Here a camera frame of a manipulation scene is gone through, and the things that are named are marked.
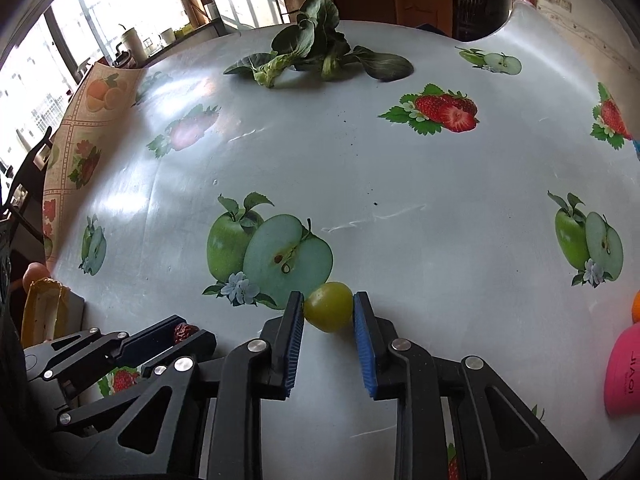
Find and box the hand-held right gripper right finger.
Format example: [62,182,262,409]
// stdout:
[353,291,589,480]

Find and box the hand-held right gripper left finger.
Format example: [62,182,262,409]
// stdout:
[52,291,306,480]

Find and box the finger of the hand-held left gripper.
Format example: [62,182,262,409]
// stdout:
[56,329,219,430]
[24,314,189,385]

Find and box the brown-red dried date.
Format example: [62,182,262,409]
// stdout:
[173,323,201,346]

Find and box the green grape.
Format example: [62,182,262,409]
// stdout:
[303,281,354,334]

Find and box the yellow-rimmed cardboard tray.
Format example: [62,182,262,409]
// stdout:
[21,279,85,343]

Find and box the large peach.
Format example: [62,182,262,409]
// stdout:
[22,262,52,286]

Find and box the fruit-printed plastic tablecloth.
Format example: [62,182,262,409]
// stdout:
[42,0,640,480]

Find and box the dark wooden chair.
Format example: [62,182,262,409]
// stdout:
[0,127,55,241]

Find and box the pink cup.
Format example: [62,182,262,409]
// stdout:
[603,323,640,417]

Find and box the white thermos bottle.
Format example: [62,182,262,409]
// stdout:
[116,24,146,68]

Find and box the green bok choy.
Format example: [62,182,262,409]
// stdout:
[222,0,415,88]

